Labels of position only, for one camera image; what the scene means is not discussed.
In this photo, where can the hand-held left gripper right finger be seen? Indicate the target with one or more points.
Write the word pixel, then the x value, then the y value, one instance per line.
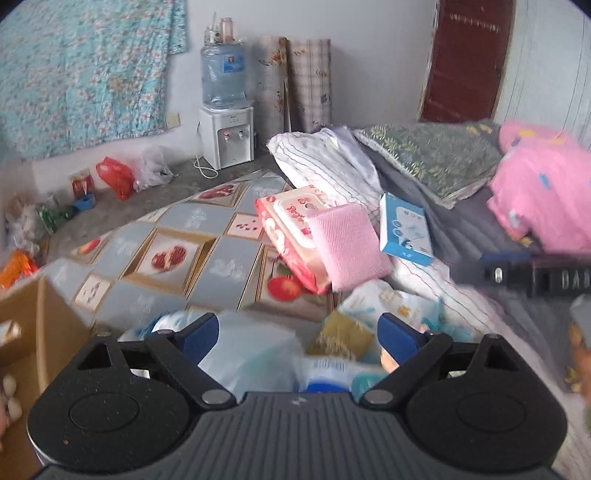
pixel 397 332

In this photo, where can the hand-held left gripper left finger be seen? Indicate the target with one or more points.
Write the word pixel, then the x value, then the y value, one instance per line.
pixel 201 330

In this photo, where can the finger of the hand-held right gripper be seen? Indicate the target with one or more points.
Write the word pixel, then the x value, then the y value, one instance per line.
pixel 503 274

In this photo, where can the blue white tissue pack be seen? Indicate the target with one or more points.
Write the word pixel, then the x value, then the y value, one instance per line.
pixel 388 300

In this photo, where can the white printed plastic bag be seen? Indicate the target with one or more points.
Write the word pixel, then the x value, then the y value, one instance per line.
pixel 249 350

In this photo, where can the gold green box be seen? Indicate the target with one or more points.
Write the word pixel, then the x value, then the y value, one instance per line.
pixel 341 337

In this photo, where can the pink sponge cloth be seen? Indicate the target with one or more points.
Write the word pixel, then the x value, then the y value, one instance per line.
pixel 346 244

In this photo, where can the blue white carton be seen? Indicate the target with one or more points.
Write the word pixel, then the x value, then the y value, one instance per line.
pixel 406 230

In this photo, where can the cardboard box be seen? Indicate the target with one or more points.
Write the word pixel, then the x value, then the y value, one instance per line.
pixel 51 332

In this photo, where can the grey bedsheet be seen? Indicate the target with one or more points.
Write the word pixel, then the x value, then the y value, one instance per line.
pixel 461 230

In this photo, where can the pink blanket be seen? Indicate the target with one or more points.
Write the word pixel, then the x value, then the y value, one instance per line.
pixel 545 194

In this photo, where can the red wet wipes pack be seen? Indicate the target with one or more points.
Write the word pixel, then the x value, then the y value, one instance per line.
pixel 286 230

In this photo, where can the olive floral pillow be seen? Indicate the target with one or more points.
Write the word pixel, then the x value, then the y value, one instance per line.
pixel 429 157

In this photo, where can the clear plastic bag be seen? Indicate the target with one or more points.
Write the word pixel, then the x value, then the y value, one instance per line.
pixel 152 168

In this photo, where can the red plastic bag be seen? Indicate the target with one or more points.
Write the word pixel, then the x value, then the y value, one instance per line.
pixel 115 177

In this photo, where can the white satin cloth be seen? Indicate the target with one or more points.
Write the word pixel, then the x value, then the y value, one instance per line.
pixel 355 157

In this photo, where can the green plastic bag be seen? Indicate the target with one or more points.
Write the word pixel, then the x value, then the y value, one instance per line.
pixel 55 218

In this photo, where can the white striped quilt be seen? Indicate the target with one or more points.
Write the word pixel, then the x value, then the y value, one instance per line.
pixel 318 166

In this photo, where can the red snack packet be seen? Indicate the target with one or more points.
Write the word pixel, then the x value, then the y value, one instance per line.
pixel 82 183

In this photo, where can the orange plastic bag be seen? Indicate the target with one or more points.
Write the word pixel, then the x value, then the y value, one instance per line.
pixel 18 267

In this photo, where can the white water dispenser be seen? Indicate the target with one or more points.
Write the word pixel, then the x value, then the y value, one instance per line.
pixel 228 138

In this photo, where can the brown door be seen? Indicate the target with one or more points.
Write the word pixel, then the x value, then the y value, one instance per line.
pixel 466 64

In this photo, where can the white wardrobe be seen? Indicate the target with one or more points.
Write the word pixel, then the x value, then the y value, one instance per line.
pixel 545 60

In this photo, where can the floral rolled mat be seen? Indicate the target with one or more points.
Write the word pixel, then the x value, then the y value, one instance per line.
pixel 272 87

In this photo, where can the white hook rack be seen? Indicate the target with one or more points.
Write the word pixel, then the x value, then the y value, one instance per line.
pixel 475 22

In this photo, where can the plaid rolled mat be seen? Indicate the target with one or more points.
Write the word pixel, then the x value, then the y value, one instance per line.
pixel 309 83

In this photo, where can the clear cup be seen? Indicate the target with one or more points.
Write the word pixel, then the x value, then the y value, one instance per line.
pixel 213 36

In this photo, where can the pink bottle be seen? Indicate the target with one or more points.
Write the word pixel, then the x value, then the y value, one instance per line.
pixel 226 30

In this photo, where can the wall socket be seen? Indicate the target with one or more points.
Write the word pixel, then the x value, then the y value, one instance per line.
pixel 173 121

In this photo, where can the blue floral wall cloth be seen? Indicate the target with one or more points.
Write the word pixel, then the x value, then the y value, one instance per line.
pixel 83 69

